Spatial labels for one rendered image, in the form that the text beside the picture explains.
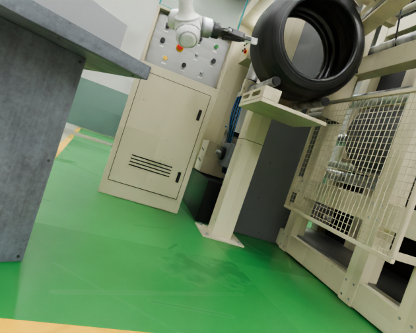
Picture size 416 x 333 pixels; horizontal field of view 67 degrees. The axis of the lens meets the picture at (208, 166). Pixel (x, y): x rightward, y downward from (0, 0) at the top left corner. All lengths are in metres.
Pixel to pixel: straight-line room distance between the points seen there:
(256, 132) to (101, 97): 8.68
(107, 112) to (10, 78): 9.45
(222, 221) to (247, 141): 0.51
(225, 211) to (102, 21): 1.33
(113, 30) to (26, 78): 0.26
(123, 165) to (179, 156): 0.37
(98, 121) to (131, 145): 8.22
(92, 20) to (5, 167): 0.44
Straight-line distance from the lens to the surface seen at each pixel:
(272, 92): 1.59
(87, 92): 10.36
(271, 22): 1.67
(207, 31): 1.63
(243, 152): 1.92
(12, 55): 0.93
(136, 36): 10.69
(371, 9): 2.16
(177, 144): 2.15
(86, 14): 0.93
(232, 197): 1.94
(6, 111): 0.94
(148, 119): 2.14
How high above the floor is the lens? 0.47
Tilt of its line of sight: 2 degrees down
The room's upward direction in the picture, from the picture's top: 19 degrees clockwise
